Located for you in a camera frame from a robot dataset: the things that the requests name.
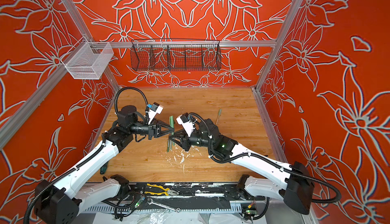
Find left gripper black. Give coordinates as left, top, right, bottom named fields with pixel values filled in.
left=129, top=120, right=175, bottom=142

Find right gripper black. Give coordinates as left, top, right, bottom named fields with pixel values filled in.
left=171, top=126, right=217, bottom=150

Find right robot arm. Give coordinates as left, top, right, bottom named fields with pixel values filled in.
left=169, top=115, right=314, bottom=215

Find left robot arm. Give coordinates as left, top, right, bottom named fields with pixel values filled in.
left=23, top=103, right=174, bottom=224

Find silver wrench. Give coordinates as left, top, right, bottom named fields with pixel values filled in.
left=147, top=198, right=181, bottom=213

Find white mesh basket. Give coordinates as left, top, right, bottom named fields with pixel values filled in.
left=61, top=41, right=114, bottom=80

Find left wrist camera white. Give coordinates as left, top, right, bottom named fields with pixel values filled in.
left=146, top=103, right=163, bottom=125

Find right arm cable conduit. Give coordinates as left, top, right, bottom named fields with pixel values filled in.
left=187, top=112, right=342, bottom=204

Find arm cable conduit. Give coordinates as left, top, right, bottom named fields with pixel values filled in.
left=187, top=112, right=342, bottom=204
left=22, top=86, right=150, bottom=224

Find yellow handled pliers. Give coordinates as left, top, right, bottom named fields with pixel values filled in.
left=144, top=183, right=179, bottom=196

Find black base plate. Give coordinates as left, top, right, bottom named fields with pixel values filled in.
left=129, top=182, right=266, bottom=201

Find black wire basket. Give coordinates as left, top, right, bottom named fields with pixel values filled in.
left=130, top=39, right=222, bottom=72

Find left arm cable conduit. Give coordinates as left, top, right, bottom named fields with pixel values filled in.
left=22, top=86, right=150, bottom=224

